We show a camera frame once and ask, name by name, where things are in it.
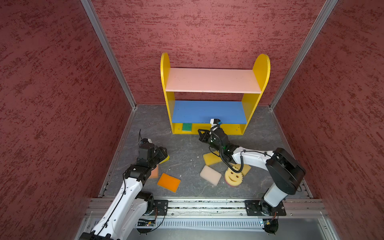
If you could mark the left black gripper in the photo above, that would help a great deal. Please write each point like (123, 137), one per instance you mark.
(162, 154)

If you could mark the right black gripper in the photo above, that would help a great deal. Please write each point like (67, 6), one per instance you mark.
(203, 137)

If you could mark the salmon pink sponge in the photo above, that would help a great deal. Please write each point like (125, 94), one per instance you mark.
(154, 173)

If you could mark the bright yellow sponge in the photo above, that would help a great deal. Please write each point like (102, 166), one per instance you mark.
(165, 160)

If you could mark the green yellow sponge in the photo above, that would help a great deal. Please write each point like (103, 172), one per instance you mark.
(187, 127)

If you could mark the dark yellow sponge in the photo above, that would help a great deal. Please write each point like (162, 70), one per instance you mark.
(212, 158)

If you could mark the orange sponge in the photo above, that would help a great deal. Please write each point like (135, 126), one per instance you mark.
(168, 182)

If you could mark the smiley face sponge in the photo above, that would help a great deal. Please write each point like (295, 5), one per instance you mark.
(233, 179)

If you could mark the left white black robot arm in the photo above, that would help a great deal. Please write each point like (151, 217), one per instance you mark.
(131, 203)

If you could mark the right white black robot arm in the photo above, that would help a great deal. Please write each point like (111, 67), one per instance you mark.
(286, 172)

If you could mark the yellow shelf pink blue boards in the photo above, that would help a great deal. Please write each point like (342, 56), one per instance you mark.
(235, 116)

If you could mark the pale pink sponge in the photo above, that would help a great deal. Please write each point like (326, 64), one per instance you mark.
(210, 175)

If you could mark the tan yellow sponge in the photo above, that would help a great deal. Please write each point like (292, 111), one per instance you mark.
(245, 169)

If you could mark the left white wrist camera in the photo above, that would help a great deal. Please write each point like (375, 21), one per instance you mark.
(145, 140)

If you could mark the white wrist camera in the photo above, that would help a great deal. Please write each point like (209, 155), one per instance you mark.
(215, 122)
(145, 140)

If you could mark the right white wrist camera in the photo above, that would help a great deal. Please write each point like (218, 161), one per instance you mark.
(215, 122)

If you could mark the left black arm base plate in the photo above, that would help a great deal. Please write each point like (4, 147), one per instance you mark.
(157, 208)

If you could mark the left circuit board with wires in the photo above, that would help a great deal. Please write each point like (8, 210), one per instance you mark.
(145, 226)

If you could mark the circuit board with wires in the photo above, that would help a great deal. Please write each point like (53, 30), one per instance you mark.
(271, 226)
(145, 226)

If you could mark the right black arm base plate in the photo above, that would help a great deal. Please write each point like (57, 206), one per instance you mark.
(261, 208)

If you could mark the right circuit board with wires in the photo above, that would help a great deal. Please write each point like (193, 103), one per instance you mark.
(271, 226)

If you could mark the left aluminium corner post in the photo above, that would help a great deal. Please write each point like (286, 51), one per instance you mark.
(97, 26)

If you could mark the aluminium corner post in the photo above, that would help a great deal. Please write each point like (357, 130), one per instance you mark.
(317, 26)
(97, 26)

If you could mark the right aluminium corner post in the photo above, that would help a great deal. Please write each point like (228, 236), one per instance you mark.
(317, 26)

